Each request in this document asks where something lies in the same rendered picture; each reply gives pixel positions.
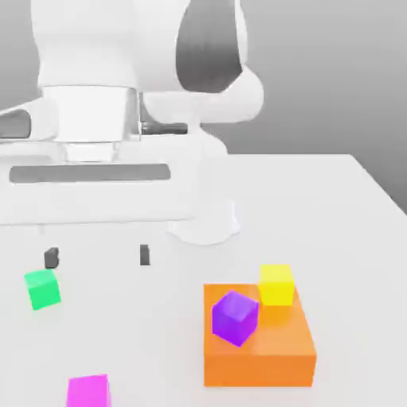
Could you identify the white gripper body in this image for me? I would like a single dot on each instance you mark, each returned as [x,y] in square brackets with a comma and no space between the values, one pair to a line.
[95,200]

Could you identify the small yellow cube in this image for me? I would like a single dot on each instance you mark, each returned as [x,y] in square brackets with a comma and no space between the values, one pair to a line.
[276,286]

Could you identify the small magenta cube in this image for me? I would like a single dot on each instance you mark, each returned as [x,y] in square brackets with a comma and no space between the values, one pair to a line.
[87,392]

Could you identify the small green cube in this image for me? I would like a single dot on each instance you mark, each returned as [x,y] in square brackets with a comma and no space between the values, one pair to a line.
[43,291]

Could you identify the large orange box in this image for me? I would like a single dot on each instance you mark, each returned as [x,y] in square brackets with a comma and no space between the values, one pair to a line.
[270,362]

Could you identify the small purple cube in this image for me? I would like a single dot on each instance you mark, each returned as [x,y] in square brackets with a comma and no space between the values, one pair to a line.
[234,319]

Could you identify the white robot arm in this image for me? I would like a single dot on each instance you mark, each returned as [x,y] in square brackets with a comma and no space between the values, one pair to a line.
[105,47]

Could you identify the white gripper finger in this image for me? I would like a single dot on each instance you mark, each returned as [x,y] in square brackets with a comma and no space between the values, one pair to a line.
[51,258]
[144,255]

